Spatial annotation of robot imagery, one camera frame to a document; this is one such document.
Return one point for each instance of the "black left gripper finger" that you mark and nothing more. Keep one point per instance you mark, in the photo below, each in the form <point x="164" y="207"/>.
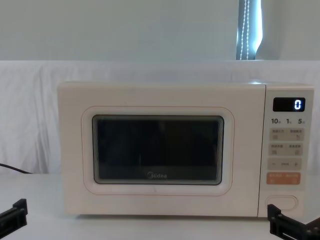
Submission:
<point x="15" y="217"/>

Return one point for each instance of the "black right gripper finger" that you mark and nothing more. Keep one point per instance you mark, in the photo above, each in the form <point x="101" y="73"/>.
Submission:
<point x="282" y="225"/>
<point x="315" y="230"/>

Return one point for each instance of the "white table cloth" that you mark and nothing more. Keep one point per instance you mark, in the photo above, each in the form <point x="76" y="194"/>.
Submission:
<point x="45" y="225"/>

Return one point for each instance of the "oven control panel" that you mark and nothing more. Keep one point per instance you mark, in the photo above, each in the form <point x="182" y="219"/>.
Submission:
<point x="285" y="160"/>

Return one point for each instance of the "cream microwave oven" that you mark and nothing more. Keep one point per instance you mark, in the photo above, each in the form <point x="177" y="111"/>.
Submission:
<point x="160" y="97"/>

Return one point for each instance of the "white curtain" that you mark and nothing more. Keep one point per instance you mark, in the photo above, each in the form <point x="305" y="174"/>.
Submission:
<point x="125" y="37"/>

